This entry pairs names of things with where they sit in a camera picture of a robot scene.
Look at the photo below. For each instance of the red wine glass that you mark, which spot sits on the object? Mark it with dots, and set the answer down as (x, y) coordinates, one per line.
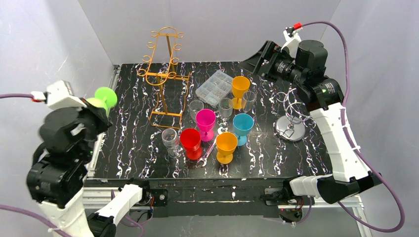
(190, 139)

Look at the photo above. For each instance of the silver combination wrench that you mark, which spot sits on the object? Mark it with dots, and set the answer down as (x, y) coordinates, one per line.
(202, 161)

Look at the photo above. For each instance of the blue wine glass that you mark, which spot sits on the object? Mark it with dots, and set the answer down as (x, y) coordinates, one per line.
(242, 125)

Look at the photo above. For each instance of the clear wine glass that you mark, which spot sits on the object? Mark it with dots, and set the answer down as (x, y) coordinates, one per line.
(171, 141)

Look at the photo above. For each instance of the clear tumbler glass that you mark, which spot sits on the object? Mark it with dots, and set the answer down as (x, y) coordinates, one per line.
(194, 107)

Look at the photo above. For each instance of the clear plastic screw box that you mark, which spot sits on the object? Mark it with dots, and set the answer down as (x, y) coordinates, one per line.
(215, 88)

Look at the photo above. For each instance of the orange glass yellow base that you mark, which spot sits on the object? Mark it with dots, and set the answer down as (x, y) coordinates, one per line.
(240, 85)

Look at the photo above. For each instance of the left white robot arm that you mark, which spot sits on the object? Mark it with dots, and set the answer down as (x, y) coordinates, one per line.
(56, 178)

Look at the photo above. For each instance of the gold wire glass rack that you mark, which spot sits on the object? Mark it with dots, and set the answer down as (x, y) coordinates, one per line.
(160, 115)

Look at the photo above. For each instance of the clear stemless glass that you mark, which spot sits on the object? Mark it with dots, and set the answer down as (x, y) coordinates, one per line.
(225, 108)

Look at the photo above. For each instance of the clear champagne flute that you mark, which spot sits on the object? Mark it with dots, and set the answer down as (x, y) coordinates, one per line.
(248, 101)

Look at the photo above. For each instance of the green wine glass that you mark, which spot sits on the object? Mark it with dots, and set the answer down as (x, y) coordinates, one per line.
(104, 98)

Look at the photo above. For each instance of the pink wine glass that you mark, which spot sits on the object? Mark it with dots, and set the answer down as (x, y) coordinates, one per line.
(205, 120)

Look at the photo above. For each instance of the orange glass yellow foot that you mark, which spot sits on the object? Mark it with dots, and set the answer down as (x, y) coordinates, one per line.
(226, 144)

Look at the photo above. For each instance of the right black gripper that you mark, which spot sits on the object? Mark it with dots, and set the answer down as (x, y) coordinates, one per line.
(269, 61)

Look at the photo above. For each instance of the silver wire glass rack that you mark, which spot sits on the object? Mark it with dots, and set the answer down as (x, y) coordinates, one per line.
(292, 125)

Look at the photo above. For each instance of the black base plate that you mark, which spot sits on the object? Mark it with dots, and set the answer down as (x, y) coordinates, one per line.
(223, 197)

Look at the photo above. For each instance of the aluminium frame rail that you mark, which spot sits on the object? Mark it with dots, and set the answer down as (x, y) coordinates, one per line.
(132, 148)

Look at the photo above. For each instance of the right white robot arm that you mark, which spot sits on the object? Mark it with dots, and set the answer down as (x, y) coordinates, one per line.
(303, 63)

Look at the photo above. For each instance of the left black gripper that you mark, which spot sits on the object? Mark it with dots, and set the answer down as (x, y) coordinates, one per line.
(97, 119)

